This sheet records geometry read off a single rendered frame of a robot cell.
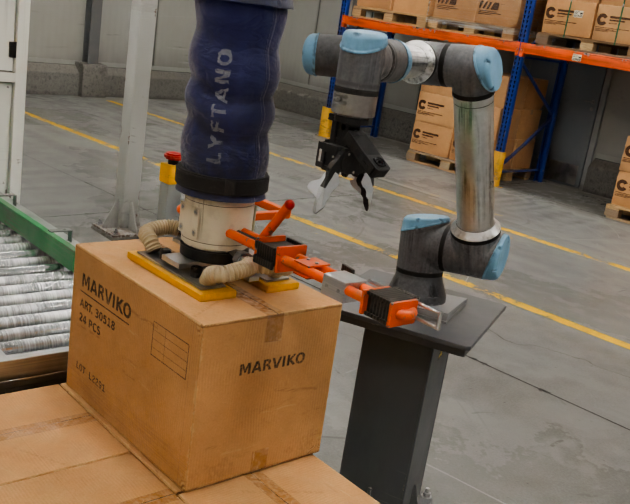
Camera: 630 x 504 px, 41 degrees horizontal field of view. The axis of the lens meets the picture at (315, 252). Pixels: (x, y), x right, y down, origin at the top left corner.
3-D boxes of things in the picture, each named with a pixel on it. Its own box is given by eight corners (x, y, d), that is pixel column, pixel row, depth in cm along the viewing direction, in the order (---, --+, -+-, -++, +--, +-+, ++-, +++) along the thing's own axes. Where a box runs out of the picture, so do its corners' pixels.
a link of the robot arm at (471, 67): (460, 254, 276) (453, 33, 234) (512, 265, 268) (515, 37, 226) (443, 281, 266) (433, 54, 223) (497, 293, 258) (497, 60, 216)
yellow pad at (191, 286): (126, 258, 214) (127, 239, 213) (160, 254, 221) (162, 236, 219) (200, 303, 190) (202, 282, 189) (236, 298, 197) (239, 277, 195)
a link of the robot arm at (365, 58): (398, 34, 170) (377, 32, 161) (387, 97, 173) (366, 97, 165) (356, 28, 174) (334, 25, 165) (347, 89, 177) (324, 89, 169)
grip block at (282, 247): (249, 262, 191) (253, 236, 189) (283, 258, 197) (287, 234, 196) (272, 273, 185) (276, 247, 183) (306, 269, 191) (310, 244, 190)
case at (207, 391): (65, 384, 230) (75, 243, 219) (190, 360, 256) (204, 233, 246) (184, 493, 188) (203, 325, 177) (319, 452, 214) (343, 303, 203)
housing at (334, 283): (319, 293, 176) (322, 272, 175) (342, 289, 181) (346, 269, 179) (341, 304, 171) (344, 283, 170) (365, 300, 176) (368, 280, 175)
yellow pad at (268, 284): (190, 252, 227) (191, 234, 225) (221, 249, 233) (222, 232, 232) (267, 294, 202) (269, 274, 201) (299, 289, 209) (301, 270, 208)
